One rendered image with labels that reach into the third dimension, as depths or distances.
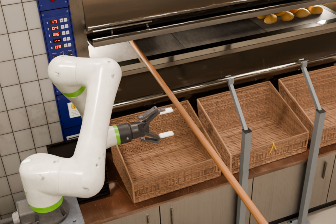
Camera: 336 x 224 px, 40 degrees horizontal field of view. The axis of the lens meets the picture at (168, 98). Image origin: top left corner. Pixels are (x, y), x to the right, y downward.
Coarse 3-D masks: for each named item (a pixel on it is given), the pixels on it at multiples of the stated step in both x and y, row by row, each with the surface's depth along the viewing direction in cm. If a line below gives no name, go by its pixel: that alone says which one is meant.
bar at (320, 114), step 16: (288, 64) 268; (304, 64) 270; (224, 80) 256; (144, 96) 243; (160, 96) 246; (240, 112) 255; (320, 112) 264; (320, 128) 270; (240, 160) 264; (240, 176) 269; (304, 192) 299; (240, 208) 280; (304, 208) 304
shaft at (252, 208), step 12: (144, 60) 271; (156, 72) 258; (168, 96) 239; (180, 108) 227; (192, 120) 219; (204, 144) 204; (216, 156) 196; (228, 180) 185; (240, 192) 178; (252, 204) 172
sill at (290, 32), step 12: (312, 24) 312; (324, 24) 312; (252, 36) 300; (264, 36) 299; (276, 36) 302; (288, 36) 306; (192, 48) 288; (204, 48) 287; (216, 48) 290; (228, 48) 293; (132, 60) 277; (156, 60) 278; (168, 60) 281
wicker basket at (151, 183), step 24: (120, 120) 285; (168, 120) 297; (120, 144) 289; (144, 144) 295; (168, 144) 301; (192, 144) 302; (120, 168) 273; (144, 168) 284; (168, 168) 283; (192, 168) 263; (216, 168) 272; (144, 192) 259; (168, 192) 266
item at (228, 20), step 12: (288, 0) 294; (324, 0) 283; (228, 12) 279; (264, 12) 271; (276, 12) 274; (156, 24) 269; (168, 24) 266; (192, 24) 258; (204, 24) 261; (96, 36) 257; (132, 36) 248; (144, 36) 251
